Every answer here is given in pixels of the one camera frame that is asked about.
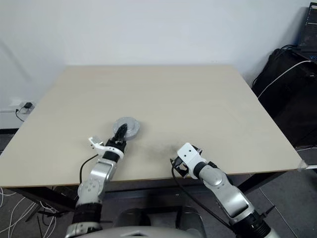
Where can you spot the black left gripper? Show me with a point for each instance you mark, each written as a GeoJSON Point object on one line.
{"type": "Point", "coordinates": [116, 145]}

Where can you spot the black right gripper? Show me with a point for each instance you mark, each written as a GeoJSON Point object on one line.
{"type": "Point", "coordinates": [179, 164]}

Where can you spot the grey round motor lid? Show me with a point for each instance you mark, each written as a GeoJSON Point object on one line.
{"type": "Point", "coordinates": [133, 122]}

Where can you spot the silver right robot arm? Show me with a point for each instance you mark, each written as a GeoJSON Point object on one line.
{"type": "Point", "coordinates": [230, 196]}

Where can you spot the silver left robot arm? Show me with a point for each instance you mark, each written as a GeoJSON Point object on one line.
{"type": "Point", "coordinates": [99, 174]}

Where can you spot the dark rounded shape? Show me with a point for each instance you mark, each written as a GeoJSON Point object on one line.
{"type": "Point", "coordinates": [192, 218]}

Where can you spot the silver robot torso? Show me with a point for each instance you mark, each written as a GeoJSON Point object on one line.
{"type": "Point", "coordinates": [146, 231]}

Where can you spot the black power adapter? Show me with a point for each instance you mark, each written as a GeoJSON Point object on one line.
{"type": "Point", "coordinates": [28, 105]}

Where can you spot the black fabric bag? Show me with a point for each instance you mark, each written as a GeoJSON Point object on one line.
{"type": "Point", "coordinates": [284, 104]}

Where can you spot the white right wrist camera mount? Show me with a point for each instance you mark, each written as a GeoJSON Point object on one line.
{"type": "Point", "coordinates": [189, 153]}

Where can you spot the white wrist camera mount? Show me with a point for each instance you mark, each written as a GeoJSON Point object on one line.
{"type": "Point", "coordinates": [109, 149]}
{"type": "Point", "coordinates": [189, 153]}

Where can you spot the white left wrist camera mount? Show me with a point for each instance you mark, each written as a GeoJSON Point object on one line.
{"type": "Point", "coordinates": [109, 149]}

